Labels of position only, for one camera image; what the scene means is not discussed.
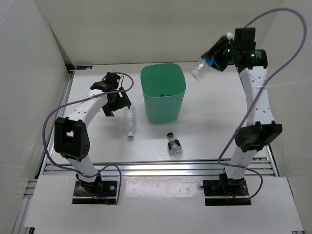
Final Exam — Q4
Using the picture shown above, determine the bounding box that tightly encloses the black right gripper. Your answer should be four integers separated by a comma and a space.
200, 37, 238, 73

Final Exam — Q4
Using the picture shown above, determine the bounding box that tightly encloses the clear unlabelled plastic bottle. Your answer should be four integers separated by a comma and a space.
125, 109, 136, 140

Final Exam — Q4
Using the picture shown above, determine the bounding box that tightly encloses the Aquarius blue label bottle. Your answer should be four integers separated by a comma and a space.
189, 31, 234, 80

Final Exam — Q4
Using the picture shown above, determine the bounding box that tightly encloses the Pocari Sweat blue bottle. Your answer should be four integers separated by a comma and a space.
159, 94, 174, 98

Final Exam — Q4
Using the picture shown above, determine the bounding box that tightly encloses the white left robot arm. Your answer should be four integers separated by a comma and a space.
54, 82, 131, 195

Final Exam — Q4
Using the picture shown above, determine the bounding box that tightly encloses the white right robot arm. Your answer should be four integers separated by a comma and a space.
202, 36, 282, 195

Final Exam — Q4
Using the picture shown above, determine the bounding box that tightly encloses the green plastic bin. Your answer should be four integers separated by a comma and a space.
140, 63, 186, 123

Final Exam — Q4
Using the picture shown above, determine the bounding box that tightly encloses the small black label bottle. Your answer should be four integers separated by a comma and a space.
167, 132, 183, 156

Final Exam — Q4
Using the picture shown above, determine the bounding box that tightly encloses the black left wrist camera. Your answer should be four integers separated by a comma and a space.
104, 72, 121, 89

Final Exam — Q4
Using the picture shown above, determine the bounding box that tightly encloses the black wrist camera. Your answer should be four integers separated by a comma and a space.
104, 72, 121, 89
234, 28, 256, 51

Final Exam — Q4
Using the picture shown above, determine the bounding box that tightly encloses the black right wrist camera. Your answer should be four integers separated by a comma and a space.
234, 28, 256, 51

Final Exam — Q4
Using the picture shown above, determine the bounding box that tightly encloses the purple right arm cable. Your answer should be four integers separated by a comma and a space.
217, 8, 308, 202

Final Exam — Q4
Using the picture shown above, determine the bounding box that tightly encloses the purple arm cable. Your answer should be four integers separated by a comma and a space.
42, 72, 135, 205
217, 8, 308, 202

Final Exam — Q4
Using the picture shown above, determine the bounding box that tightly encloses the aluminium table edge rail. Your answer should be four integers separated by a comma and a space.
36, 158, 278, 177

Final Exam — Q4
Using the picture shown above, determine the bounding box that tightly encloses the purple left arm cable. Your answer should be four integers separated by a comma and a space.
42, 72, 135, 205

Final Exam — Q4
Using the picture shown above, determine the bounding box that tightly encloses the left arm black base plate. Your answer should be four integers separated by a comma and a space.
72, 180, 118, 205

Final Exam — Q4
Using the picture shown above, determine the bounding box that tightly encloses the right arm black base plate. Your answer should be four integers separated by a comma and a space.
197, 179, 251, 206

